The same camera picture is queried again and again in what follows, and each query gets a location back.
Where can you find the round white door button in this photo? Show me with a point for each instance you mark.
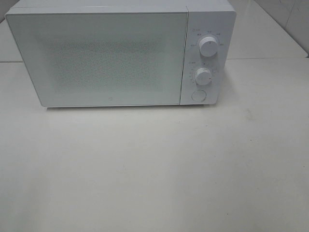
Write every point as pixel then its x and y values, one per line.
pixel 199 96

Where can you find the white timer knob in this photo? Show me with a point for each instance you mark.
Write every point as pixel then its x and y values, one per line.
pixel 203 76

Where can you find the white microwave door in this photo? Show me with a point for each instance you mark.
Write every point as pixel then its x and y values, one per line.
pixel 77 60

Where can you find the upper white power knob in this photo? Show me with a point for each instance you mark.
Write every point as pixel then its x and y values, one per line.
pixel 208 46

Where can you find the white microwave oven body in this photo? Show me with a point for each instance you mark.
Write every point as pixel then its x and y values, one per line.
pixel 204 17

